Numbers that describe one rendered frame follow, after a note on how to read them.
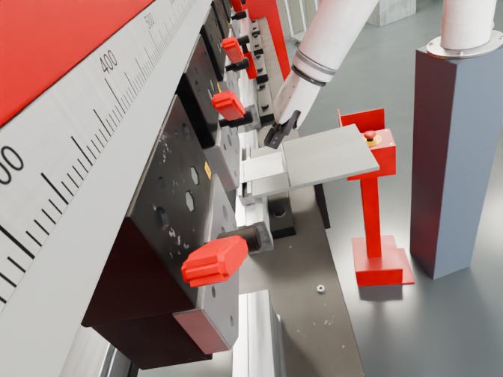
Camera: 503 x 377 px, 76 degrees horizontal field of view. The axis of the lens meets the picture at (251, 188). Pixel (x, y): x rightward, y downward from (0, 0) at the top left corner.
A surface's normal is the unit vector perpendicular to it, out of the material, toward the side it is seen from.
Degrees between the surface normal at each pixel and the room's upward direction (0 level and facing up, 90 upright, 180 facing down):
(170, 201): 90
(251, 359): 0
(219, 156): 90
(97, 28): 90
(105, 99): 90
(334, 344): 0
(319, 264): 0
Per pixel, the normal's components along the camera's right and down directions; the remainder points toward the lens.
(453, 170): 0.22, 0.57
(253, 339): -0.28, -0.75
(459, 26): -0.63, 0.61
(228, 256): 0.96, -0.23
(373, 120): -0.12, 0.65
